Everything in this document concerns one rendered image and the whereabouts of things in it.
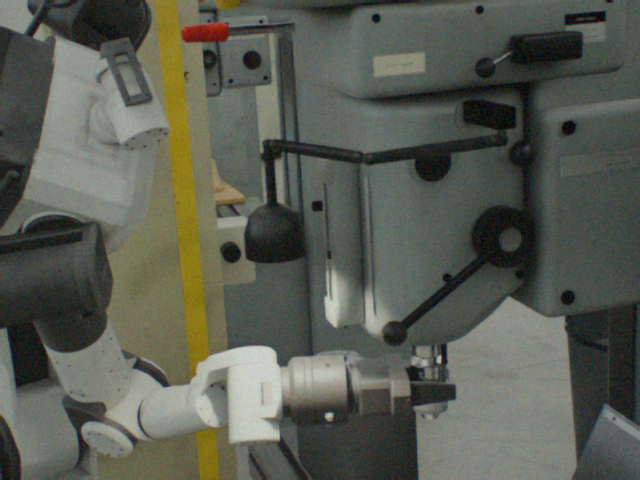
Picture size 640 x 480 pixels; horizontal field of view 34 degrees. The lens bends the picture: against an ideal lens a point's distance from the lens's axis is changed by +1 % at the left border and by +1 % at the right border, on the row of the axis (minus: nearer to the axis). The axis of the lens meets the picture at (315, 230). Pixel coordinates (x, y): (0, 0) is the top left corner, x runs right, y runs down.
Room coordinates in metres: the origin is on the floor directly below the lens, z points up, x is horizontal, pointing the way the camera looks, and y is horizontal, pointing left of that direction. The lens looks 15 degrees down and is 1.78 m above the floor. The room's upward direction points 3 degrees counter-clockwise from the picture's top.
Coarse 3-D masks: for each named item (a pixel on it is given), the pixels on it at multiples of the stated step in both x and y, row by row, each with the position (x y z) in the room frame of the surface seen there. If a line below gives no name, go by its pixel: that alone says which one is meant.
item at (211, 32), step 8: (200, 24) 1.27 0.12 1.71; (208, 24) 1.28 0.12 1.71; (216, 24) 1.28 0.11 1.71; (224, 24) 1.28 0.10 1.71; (264, 24) 1.30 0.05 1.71; (272, 24) 1.30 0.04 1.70; (280, 24) 1.30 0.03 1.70; (288, 24) 1.30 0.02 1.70; (184, 32) 1.26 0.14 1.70; (192, 32) 1.26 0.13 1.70; (200, 32) 1.27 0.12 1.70; (208, 32) 1.27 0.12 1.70; (216, 32) 1.27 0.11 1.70; (224, 32) 1.27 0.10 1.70; (232, 32) 1.28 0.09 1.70; (240, 32) 1.28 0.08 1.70; (248, 32) 1.29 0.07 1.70; (256, 32) 1.29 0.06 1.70; (264, 32) 1.29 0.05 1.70; (272, 32) 1.30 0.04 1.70; (192, 40) 1.27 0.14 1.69; (200, 40) 1.27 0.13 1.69; (208, 40) 1.27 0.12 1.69; (216, 40) 1.27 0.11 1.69; (224, 40) 1.28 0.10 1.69
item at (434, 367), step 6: (414, 360) 1.25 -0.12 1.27; (438, 360) 1.25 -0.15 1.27; (414, 366) 1.24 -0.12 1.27; (420, 366) 1.23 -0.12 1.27; (426, 366) 1.23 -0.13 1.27; (432, 366) 1.23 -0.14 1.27; (438, 366) 1.23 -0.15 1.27; (444, 366) 1.24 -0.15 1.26; (420, 372) 1.23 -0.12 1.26; (426, 372) 1.23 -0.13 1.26; (432, 372) 1.23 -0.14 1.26; (438, 372) 1.23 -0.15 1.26
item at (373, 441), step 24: (312, 432) 1.62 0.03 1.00; (336, 432) 1.54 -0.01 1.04; (360, 432) 1.49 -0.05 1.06; (384, 432) 1.51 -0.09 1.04; (408, 432) 1.53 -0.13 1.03; (312, 456) 1.63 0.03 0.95; (336, 456) 1.54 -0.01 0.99; (360, 456) 1.49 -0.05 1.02; (384, 456) 1.51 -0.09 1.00; (408, 456) 1.53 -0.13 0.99
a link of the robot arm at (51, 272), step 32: (0, 256) 1.25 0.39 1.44; (32, 256) 1.24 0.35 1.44; (64, 256) 1.23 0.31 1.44; (0, 288) 1.21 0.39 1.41; (32, 288) 1.21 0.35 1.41; (64, 288) 1.21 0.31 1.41; (0, 320) 1.22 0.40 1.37; (32, 320) 1.23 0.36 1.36; (64, 320) 1.24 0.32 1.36; (96, 320) 1.27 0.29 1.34; (64, 352) 1.27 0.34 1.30
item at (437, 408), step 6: (414, 372) 1.24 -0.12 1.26; (444, 372) 1.24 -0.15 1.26; (414, 378) 1.24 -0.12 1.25; (420, 378) 1.23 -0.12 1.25; (426, 378) 1.23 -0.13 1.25; (432, 378) 1.23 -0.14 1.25; (438, 378) 1.23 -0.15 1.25; (444, 378) 1.24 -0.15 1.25; (444, 402) 1.24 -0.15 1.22; (414, 408) 1.24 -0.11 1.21; (420, 408) 1.23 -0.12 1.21; (426, 408) 1.23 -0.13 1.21; (432, 408) 1.23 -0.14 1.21; (438, 408) 1.23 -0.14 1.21; (444, 408) 1.24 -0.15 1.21; (432, 414) 1.23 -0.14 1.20
